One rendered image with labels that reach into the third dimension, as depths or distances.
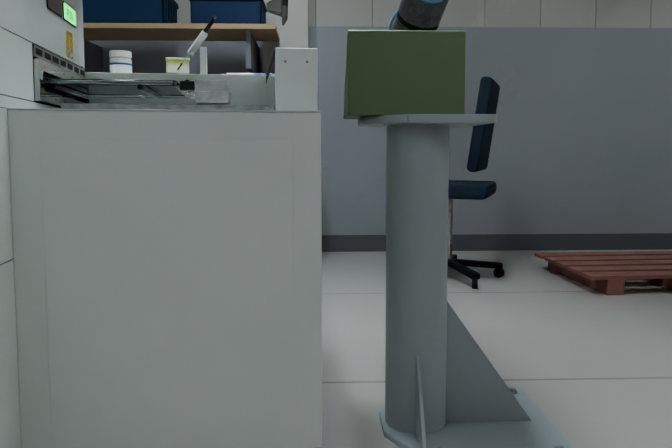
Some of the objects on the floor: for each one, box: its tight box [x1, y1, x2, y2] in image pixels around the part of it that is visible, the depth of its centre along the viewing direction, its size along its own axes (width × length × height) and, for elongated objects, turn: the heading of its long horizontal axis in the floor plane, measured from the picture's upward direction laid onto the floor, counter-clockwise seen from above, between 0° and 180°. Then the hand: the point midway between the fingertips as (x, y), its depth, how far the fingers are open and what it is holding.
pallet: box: [534, 251, 672, 295], centre depth 349 cm, size 109×76×10 cm
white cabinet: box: [8, 110, 322, 448], centre depth 177 cm, size 64×96×82 cm
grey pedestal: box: [358, 114, 573, 448], centre depth 162 cm, size 51×44×82 cm
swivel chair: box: [448, 76, 504, 289], centre depth 350 cm, size 66×63×113 cm
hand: (285, 20), depth 173 cm, fingers closed
